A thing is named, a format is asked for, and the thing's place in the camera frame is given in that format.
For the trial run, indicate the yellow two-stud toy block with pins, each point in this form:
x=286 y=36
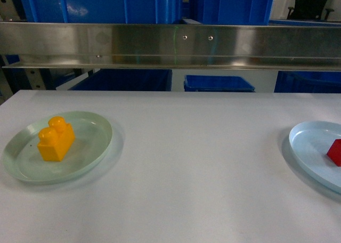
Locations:
x=56 y=139

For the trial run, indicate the large blue bin upper right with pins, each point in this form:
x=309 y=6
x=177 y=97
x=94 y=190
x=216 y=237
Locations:
x=231 y=12

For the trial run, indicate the large blue bin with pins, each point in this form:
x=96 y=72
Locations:
x=231 y=12
x=103 y=11

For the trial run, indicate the light blue round plate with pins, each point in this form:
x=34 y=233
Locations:
x=309 y=142

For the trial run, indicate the light green round plate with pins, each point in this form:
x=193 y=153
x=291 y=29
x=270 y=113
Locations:
x=22 y=160

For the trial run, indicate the red toy block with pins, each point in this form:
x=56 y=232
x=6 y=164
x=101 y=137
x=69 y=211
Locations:
x=334 y=152

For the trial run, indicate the large blue bin upper left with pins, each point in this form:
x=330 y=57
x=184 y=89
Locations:
x=103 y=11

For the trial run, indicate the black office chair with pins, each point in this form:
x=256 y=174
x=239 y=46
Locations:
x=306 y=10

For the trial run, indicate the blue bin below rail centre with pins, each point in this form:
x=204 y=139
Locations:
x=201 y=83

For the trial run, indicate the blue bin below rail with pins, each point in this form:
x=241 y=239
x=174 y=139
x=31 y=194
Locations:
x=201 y=83
x=307 y=82
x=127 y=80

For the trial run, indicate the blue bin below rail left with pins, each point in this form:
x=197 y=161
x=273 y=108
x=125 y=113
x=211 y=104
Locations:
x=127 y=80

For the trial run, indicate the blue bin below rail right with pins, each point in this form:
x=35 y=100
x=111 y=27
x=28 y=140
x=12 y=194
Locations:
x=307 y=82

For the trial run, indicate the stainless steel shelf rail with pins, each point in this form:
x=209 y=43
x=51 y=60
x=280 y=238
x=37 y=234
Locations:
x=73 y=45

